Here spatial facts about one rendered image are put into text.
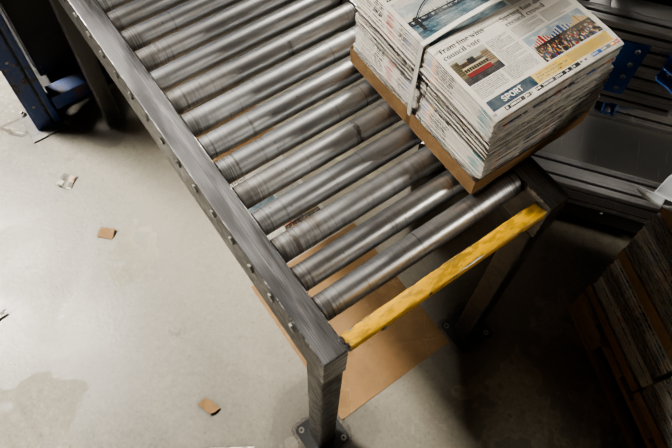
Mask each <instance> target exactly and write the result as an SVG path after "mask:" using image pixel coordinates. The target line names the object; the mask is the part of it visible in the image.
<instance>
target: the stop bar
mask: <svg viewBox="0 0 672 448"><path fill-rule="evenodd" d="M546 214H547V211H546V210H545V209H544V208H543V207H542V206H541V205H540V204H539V203H538V202H534V203H533V204H531V205H530V206H528V207H527V208H525V209H524V210H522V211H521V212H519V213H518V214H516V215H515V216H514V217H512V218H511V219H509V220H508V221H506V222H505V223H503V224H502V225H500V226H499V227H497V228H496V229H494V230H493V231H491V232H490V233H489V234H487V235H486V236H484V237H483V238H481V239H480V240H478V241H477V242H475V243H474V244H472V245H471V246H469V247H468V248H467V249H465V250H464V251H462V252H461V253H459V254H458V255H456V256H455V257H453V258H452V259H450V260H449V261H447V262H446V263H444V264H443V265H442V266H440V267H439V268H437V269H436V270H434V271H433V272H431V273H430V274H428V275H427V276H425V277H424V278H422V279H421V280H420V281H418V282H417V283H415V284H414V285H412V286H411V287H409V288H408V289H406V290H405V291H403V292H402V293H400V294H399V295H397V296H396V297H395V298H393V299H392V300H390V301H389V302H387V303H386V304H384V305H383V306H381V307H380V308H378V309H377V310H375V311H374V312H373V313H371V314H370V315H368V316H367V317H365V318H364V319H362V320H361V321H359V322H358V323H356V324H355V325H353V326H352V327H350V328H349V329H348V330H346V331H345V332H343V333H342V334H340V337H339V339H340V341H341V342H342V344H343V345H344V347H345V348H346V349H347V351H349V352H351V351H352V350H354V349H355V348H357V347H358V346H360V345H361V344H362V343H364V342H365V341H367V340H368V339H370V338H371V337H373V336H374V335H375V334H377V333H378V332H380V331H381V330H382V331H384V330H385V329H386V328H387V326H388V325H390V324H391V323H393V322H394V321H396V320H397V319H398V318H400V317H401V316H403V315H404V314H406V313H407V312H409V311H410V310H411V309H413V308H414V307H416V306H417V305H419V304H420V303H422V302H423V301H424V300H426V299H427V298H429V297H430V296H432V295H433V294H434V293H436V292H437V291H439V290H440V289H442V288H443V287H445V286H446V285H447V284H449V283H450V282H452V281H453V280H455V279H456V278H458V277H459V276H460V275H462V274H463V273H465V272H466V271H468V270H469V269H470V268H472V267H473V266H475V265H476V264H478V263H479V262H481V261H482V260H483V259H485V258H486V257H488V256H489V255H491V254H492V253H494V252H495V251H496V250H498V249H499V248H501V247H502V246H504V245H505V244H506V243H508V242H509V241H511V240H512V239H514V238H515V237H517V236H521V235H522V234H523V232H524V231H525V230H527V229H528V228H530V227H531V226H532V225H534V224H535V223H537V222H538V221H540V220H541V219H542V218H544V217H545V216H546Z"/></svg>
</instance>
